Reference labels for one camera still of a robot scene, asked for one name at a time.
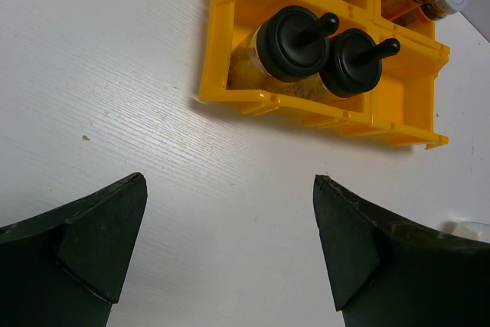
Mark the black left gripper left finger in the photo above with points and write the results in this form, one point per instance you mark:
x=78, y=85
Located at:
x=67, y=266

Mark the black-lid white spice jar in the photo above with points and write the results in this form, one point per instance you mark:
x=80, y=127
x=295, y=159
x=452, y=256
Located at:
x=354, y=67

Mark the white-lid seasoning jar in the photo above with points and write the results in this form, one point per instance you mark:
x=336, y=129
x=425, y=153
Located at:
x=431, y=12

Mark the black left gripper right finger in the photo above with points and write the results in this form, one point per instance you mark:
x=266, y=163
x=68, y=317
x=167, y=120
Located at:
x=386, y=270

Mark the yellow four-compartment plastic bin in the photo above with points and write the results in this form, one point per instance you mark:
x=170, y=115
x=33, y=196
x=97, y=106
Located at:
x=399, y=110

